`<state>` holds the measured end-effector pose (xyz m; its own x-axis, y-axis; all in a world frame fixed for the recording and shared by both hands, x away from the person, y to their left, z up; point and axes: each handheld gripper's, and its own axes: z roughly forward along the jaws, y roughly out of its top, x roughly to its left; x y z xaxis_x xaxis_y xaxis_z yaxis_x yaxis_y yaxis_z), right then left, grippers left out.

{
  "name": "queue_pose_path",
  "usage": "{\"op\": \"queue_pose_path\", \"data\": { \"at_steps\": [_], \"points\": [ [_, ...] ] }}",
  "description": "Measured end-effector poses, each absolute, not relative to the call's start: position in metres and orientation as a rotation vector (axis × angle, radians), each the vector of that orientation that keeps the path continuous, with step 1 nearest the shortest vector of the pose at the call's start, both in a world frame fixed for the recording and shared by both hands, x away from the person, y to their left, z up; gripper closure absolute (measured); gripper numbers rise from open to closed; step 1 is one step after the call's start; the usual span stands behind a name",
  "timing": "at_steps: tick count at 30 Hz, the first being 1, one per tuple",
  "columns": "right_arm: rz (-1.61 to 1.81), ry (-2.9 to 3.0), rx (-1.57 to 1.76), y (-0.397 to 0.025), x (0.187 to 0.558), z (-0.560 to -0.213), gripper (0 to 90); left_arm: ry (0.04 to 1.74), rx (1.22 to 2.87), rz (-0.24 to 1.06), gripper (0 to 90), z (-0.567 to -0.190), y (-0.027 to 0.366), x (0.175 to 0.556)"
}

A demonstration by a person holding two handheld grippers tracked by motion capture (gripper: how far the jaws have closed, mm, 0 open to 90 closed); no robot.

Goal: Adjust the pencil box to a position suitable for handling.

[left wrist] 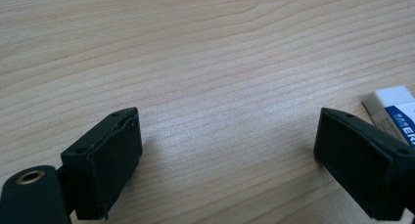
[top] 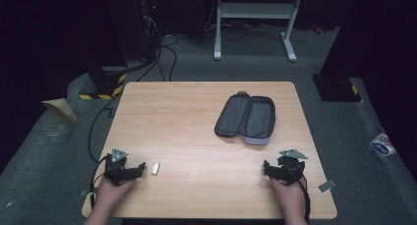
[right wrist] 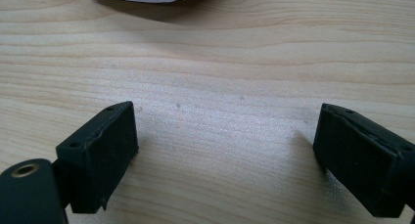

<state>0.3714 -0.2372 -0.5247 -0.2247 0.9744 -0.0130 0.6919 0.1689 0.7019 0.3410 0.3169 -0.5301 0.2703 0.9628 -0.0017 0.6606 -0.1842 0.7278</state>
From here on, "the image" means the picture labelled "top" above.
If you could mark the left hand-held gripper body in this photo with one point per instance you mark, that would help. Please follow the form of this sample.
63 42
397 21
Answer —
115 171

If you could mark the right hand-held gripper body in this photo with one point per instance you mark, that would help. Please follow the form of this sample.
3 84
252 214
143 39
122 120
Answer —
290 169

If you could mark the person's left hand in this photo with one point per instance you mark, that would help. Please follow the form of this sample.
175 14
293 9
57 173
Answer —
110 195

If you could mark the person's right hand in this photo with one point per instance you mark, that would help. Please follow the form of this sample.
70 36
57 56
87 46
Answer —
288 195

